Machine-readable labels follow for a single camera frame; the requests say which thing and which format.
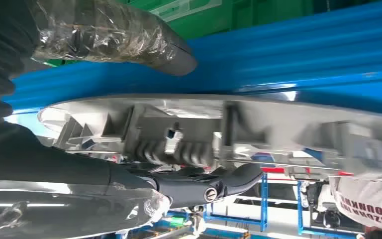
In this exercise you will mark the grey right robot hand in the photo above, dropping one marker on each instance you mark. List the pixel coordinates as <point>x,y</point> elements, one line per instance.
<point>46,165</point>

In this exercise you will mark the blue metal shelf rack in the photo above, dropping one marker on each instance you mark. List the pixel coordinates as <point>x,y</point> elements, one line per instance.
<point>276,59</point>
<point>264,204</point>

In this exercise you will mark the person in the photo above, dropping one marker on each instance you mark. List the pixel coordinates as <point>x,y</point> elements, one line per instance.
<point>369,204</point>

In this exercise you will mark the green crate with white label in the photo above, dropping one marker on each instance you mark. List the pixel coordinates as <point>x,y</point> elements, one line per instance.
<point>243,16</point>

